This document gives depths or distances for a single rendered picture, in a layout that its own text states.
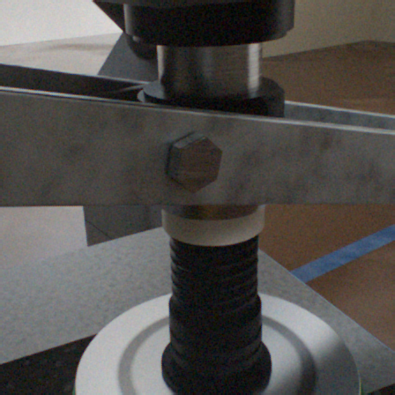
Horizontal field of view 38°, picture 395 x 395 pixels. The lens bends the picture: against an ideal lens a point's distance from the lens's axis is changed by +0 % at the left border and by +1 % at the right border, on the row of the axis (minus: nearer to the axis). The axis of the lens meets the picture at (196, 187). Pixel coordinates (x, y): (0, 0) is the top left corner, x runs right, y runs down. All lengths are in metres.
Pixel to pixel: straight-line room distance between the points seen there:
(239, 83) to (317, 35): 7.42
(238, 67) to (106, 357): 0.26
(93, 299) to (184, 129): 0.34
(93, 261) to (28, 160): 0.42
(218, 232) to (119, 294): 0.26
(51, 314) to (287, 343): 0.23
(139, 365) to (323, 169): 0.21
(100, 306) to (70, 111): 0.35
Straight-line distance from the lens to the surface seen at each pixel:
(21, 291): 0.63
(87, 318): 0.57
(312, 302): 0.58
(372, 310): 2.15
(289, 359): 0.46
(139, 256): 0.66
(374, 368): 0.51
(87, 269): 0.65
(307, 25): 7.58
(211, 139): 0.29
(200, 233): 0.36
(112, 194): 0.27
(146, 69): 1.53
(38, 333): 0.56
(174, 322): 0.41
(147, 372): 0.45
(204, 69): 0.33
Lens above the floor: 1.18
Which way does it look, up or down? 22 degrees down
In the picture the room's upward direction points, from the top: 2 degrees counter-clockwise
